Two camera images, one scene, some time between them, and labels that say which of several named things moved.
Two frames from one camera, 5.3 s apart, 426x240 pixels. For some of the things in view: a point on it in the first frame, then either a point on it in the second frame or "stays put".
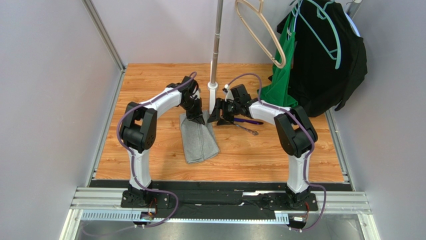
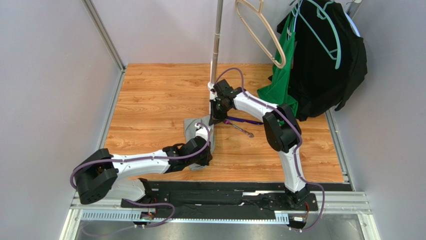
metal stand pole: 218,31 stays put
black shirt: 329,59 stays put
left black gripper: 197,116 → 207,159
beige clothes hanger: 259,10 stays put
